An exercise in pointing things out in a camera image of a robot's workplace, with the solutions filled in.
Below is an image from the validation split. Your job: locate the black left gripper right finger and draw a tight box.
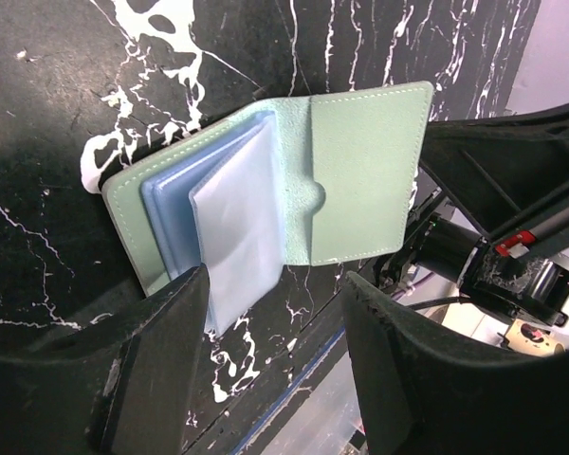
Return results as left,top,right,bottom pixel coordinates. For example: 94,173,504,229
343,272,569,454

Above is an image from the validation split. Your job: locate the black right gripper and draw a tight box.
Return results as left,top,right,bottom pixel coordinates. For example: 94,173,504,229
378,94,569,328

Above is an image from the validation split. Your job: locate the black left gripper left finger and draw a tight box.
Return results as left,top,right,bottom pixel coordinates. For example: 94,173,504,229
0,265,210,454

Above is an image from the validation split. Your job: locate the mint green card holder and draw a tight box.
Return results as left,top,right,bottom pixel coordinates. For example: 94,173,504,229
102,82,433,335

